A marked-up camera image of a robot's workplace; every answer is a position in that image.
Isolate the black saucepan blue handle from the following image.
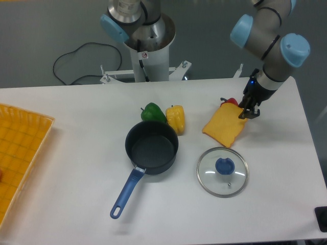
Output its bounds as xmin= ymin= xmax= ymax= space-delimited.
xmin=110 ymin=120 xmax=179 ymax=219

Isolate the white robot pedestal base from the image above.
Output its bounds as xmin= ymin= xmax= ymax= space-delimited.
xmin=99 ymin=14 xmax=243 ymax=84

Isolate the red toy bell pepper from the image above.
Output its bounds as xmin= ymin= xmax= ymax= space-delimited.
xmin=220 ymin=97 xmax=239 ymax=107

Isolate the yellow toy bell pepper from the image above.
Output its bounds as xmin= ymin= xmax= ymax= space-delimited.
xmin=166 ymin=105 xmax=185 ymax=135

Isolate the black object at table edge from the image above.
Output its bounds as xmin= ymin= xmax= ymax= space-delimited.
xmin=314 ymin=206 xmax=327 ymax=233

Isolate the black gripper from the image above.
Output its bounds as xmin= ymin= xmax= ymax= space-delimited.
xmin=238 ymin=68 xmax=275 ymax=119

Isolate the glass pot lid blue knob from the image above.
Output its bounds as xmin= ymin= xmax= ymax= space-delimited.
xmin=196 ymin=147 xmax=249 ymax=198

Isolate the green toy bell pepper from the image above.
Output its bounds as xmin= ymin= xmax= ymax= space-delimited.
xmin=141 ymin=102 xmax=167 ymax=123

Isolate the yellow woven basket tray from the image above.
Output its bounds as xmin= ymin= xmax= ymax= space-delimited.
xmin=1 ymin=104 xmax=55 ymax=225

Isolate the black cable on floor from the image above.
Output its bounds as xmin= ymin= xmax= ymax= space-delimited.
xmin=53 ymin=42 xmax=123 ymax=86

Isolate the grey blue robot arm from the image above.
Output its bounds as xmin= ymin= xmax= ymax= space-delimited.
xmin=100 ymin=1 xmax=310 ymax=119

